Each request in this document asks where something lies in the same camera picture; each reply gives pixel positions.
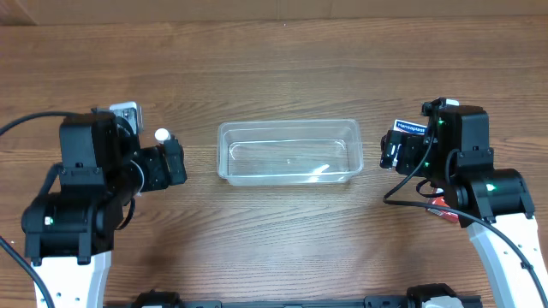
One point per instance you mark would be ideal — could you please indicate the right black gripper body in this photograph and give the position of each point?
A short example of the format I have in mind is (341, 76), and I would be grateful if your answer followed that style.
(411, 151)

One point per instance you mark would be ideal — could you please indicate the white Hansaplast plaster box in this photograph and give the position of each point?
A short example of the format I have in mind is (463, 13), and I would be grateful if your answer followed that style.
(409, 127)

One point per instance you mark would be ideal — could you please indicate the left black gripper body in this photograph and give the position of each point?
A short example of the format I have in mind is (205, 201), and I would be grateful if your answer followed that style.
(174, 161)

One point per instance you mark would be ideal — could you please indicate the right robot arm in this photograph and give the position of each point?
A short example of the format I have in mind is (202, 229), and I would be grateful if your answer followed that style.
(452, 153)

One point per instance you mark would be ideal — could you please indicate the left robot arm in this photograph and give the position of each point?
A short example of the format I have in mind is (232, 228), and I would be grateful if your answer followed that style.
(70, 226)

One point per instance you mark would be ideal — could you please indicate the clear plastic container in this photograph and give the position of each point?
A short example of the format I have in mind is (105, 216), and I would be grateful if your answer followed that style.
(289, 152)

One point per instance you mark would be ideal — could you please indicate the dark bottle white cap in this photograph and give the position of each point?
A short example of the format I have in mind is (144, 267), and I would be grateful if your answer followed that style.
(161, 135)

